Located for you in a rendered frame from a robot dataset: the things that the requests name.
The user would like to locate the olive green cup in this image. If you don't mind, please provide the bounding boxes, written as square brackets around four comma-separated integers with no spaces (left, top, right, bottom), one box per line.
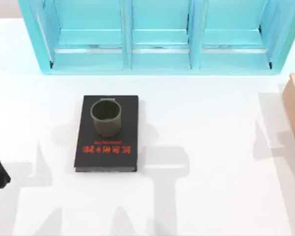
[90,98,121,138]

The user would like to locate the black book with red lettering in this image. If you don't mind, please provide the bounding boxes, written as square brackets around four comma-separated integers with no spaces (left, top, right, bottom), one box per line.
[74,95,139,173]

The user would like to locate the light blue rack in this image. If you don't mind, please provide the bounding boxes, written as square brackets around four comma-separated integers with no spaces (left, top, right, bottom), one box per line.
[17,0,295,75]

